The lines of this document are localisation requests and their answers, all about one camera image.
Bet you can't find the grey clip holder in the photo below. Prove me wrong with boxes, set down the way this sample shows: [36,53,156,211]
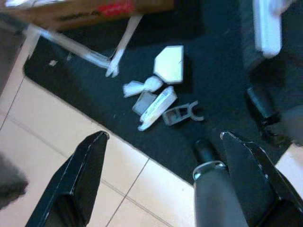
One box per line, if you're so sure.
[162,100,205,126]

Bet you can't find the small white box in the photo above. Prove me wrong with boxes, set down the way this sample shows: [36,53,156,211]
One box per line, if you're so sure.
[153,45,185,84]

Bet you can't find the beige paper tape strip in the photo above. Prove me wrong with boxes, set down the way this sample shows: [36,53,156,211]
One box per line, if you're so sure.
[28,14,144,78]

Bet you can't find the long white printed box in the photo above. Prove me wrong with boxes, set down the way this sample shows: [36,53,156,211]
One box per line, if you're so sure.
[138,85,178,131]

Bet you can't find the open cardboard box red print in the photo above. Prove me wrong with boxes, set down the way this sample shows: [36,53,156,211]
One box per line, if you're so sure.
[0,0,176,31]

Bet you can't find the crumpled white plastic bag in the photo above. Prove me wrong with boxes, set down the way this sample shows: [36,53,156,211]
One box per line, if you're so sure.
[122,75,164,98]

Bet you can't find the black floor mat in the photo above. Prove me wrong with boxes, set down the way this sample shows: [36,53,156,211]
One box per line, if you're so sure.
[22,0,303,185]

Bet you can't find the dark grey refrigerator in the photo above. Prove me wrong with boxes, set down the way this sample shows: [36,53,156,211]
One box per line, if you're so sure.
[0,13,40,95]

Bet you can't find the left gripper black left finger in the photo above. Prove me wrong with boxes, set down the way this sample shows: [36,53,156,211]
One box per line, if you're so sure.
[25,130,110,227]

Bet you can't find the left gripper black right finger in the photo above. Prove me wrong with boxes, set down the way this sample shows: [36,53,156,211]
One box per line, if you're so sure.
[220,131,303,227]

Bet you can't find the white broom grey bristles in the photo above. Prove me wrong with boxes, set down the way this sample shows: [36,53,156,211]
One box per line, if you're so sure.
[243,0,284,69]

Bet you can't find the grey right robot leg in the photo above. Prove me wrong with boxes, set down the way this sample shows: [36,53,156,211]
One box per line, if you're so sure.
[246,86,303,147]

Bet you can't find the small grey bracket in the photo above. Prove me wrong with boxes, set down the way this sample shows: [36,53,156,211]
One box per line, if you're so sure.
[132,91,158,115]

